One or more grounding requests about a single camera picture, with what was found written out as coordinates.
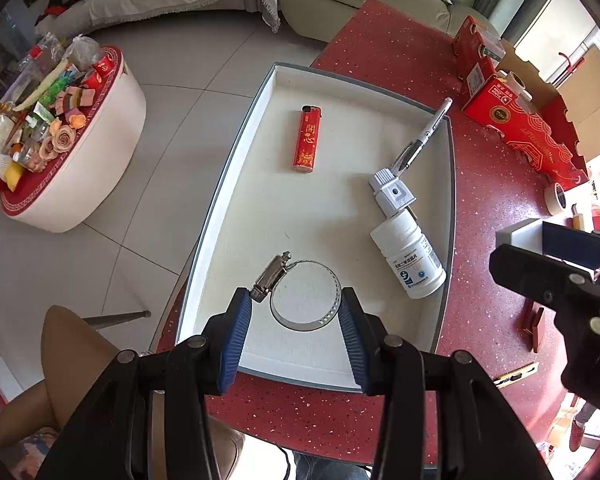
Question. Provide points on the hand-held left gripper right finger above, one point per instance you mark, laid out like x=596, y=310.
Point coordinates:
x=352, y=340

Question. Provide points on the round red white coffee table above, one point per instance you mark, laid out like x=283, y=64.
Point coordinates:
x=95, y=160

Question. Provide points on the yellow utility knife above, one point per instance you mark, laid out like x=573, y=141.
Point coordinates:
x=517, y=376

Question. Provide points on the white tray with grey rim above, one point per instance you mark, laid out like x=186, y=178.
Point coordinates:
x=305, y=200

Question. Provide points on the red patterned gift box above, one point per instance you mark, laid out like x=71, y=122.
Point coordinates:
x=525, y=130

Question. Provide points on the white marker pen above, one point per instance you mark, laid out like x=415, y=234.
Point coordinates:
x=425, y=130

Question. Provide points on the white rectangular block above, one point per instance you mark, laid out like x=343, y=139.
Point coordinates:
x=522, y=237

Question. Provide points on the small red gift box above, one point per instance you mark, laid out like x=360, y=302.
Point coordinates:
x=475, y=55

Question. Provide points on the tan leather chair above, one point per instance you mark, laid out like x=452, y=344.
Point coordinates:
x=80, y=360

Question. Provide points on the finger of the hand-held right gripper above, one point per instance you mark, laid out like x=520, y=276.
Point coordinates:
x=535, y=275
x=570, y=242

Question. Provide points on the pile of snacks and bottles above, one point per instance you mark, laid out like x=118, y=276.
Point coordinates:
x=45, y=110

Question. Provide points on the white pill bottle blue label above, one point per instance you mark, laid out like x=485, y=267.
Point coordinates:
x=410, y=255

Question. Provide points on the beige masking tape roll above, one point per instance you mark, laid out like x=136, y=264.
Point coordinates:
x=555, y=200

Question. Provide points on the red lighter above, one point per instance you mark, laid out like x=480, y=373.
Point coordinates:
x=306, y=140

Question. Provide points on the light green sofa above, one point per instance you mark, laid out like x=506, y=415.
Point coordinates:
x=370, y=5

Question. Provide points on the white container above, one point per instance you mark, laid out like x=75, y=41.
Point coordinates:
x=517, y=87

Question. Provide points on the white plug adapter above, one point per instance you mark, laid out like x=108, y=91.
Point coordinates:
x=392, y=192

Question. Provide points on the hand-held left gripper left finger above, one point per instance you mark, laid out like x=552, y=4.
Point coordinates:
x=235, y=340

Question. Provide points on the cardboard sheet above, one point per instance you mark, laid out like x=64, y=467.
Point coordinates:
x=595, y=105

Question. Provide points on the person's jeans leg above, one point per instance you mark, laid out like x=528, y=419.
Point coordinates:
x=330, y=467

